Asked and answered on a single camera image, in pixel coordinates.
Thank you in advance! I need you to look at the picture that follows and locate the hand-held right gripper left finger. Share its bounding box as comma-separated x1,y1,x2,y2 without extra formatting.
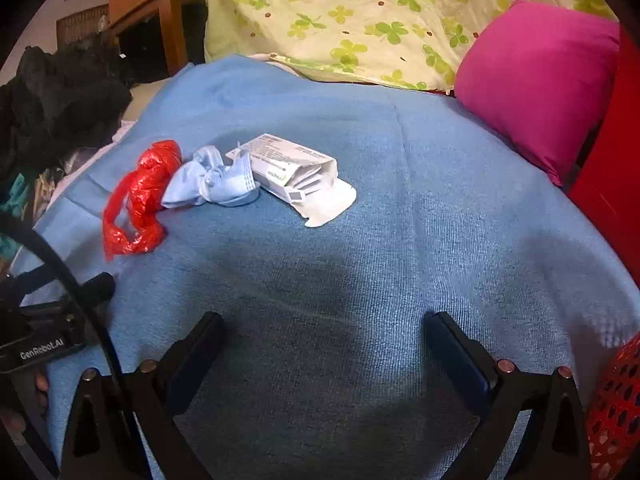
59,311,226,480

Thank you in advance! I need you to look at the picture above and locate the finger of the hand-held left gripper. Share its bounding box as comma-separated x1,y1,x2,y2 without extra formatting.
75,272,117,312

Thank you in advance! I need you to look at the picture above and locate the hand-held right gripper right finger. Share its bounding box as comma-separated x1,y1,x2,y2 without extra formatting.
425,311,594,480

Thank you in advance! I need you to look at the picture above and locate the red mesh basket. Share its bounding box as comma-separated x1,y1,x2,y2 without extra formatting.
585,332,640,480

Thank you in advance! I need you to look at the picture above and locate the person's left hand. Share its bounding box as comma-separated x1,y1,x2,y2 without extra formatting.
0,371,51,443

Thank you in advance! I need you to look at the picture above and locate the red plastic bag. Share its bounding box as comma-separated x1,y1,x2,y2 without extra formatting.
102,140,184,261

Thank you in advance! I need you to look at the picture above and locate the teal cloth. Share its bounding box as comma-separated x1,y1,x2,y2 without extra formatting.
0,172,37,222

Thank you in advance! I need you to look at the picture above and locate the pale pink blanket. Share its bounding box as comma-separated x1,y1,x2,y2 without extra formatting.
50,125,142,202

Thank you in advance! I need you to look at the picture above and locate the blue blanket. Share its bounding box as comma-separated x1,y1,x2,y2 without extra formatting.
10,55,640,480

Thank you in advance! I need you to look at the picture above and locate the light blue face mask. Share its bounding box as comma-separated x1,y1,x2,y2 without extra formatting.
161,145,261,209

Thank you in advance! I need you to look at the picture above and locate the black fuzzy cloth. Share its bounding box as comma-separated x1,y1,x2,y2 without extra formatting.
0,45,134,177

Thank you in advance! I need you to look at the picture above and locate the cream cushion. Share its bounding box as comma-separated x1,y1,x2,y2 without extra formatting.
122,77,173,123

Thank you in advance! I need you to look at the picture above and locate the white cardboard medicine box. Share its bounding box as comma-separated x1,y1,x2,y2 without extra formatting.
225,133,357,229

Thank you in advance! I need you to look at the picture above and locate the red printed bag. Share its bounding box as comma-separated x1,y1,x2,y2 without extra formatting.
567,22,640,292

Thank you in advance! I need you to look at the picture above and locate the woven rattan panel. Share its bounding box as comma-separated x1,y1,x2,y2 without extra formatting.
54,4,111,48

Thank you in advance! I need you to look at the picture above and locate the magenta pillow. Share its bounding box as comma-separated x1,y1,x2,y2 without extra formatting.
454,0,621,187

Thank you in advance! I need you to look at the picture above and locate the clover print quilt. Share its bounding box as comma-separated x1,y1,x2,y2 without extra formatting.
202,0,617,92

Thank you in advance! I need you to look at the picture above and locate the black cable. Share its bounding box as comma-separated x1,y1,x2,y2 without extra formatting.
0,212,136,480

